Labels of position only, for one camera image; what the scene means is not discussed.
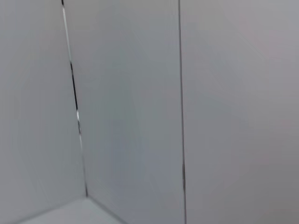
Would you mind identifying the shiny metal wall trim strip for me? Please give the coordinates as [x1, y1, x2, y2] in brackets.
[61, 0, 88, 198]

